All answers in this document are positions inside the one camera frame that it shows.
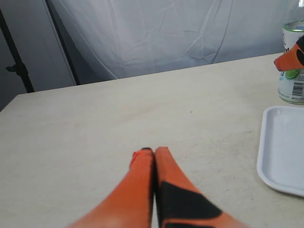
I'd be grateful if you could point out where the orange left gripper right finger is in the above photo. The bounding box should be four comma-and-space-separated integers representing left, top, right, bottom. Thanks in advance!
155, 147, 248, 228

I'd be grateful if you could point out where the white plastic tray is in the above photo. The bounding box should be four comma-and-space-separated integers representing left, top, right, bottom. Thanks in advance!
256, 106, 304, 197

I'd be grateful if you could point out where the clear lime drink bottle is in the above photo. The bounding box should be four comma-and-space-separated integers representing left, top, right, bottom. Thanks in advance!
278, 0, 304, 105

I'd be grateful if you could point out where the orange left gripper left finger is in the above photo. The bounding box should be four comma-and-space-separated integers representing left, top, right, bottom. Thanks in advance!
69, 148, 154, 228

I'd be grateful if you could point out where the black light stand pole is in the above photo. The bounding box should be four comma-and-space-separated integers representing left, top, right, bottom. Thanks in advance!
0, 11, 35, 93

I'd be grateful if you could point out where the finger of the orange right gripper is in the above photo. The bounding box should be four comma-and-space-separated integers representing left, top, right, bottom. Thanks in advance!
274, 36, 304, 71

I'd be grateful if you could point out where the white wrinkled backdrop cloth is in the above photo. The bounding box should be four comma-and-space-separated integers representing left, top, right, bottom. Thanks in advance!
50, 0, 298, 80

